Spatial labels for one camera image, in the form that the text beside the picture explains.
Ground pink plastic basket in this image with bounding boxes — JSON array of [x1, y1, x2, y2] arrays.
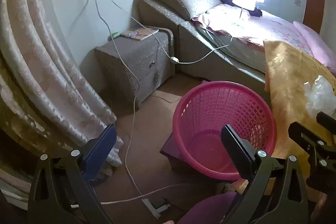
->
[[172, 81, 273, 182]]

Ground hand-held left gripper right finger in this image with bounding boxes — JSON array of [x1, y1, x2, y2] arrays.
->
[[221, 124, 310, 224]]

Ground colourful book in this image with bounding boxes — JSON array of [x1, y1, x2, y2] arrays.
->
[[120, 28, 159, 41]]

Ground pink pillow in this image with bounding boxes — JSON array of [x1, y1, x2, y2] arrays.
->
[[293, 21, 336, 67], [192, 4, 250, 30]]

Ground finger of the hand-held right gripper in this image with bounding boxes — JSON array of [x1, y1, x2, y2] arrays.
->
[[288, 122, 336, 189], [316, 111, 336, 132]]

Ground floral pink bedsheet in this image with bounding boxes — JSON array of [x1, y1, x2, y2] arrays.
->
[[231, 10, 315, 56]]

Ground brown wooden door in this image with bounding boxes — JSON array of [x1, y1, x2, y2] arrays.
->
[[303, 0, 326, 34]]

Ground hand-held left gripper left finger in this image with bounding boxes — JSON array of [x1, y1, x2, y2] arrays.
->
[[28, 125, 117, 224]]

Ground white power strip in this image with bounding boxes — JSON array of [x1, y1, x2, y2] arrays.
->
[[142, 196, 171, 219]]

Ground white floor cable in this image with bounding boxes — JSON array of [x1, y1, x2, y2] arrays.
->
[[87, 0, 147, 201]]

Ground purple cloth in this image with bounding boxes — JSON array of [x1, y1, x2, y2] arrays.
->
[[176, 192, 244, 224]]

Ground patterned beige curtain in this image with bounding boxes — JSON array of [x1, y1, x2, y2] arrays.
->
[[0, 0, 124, 167]]

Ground grey upholstered bed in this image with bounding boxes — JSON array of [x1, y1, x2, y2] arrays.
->
[[133, 0, 336, 83]]

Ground golden floral tablecloth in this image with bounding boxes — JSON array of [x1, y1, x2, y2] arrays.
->
[[263, 40, 336, 188]]

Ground dark red stool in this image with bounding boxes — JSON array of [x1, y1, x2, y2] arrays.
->
[[160, 135, 200, 170]]

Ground clear plastic bag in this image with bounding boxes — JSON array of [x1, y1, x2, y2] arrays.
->
[[303, 74, 336, 117]]

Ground grey fabric nightstand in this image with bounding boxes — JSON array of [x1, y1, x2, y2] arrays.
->
[[94, 27, 175, 109]]

